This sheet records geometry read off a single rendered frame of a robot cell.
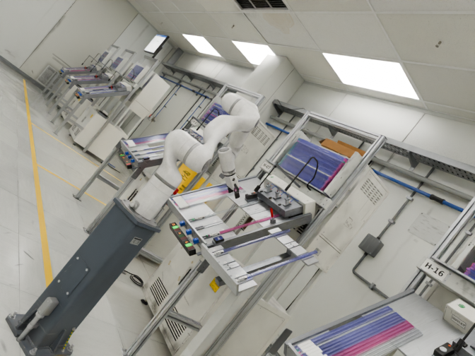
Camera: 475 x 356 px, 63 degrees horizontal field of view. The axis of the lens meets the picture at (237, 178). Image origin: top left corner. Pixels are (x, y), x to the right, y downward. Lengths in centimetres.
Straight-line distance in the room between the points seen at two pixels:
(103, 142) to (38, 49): 431
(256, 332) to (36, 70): 887
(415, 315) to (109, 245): 134
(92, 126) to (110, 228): 492
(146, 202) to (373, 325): 108
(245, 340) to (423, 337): 127
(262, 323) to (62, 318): 133
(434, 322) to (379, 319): 23
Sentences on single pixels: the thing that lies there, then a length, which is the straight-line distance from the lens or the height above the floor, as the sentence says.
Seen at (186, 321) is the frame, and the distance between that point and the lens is 234.
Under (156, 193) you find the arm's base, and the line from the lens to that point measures 174.
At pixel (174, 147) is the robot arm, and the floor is 104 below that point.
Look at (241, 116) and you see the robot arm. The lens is 192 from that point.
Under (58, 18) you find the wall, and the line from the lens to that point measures 1052.
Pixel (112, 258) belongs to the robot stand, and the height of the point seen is 50.
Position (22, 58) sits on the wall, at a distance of 1053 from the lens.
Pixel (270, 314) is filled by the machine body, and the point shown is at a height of 56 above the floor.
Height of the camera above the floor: 106
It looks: 1 degrees up
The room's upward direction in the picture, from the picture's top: 39 degrees clockwise
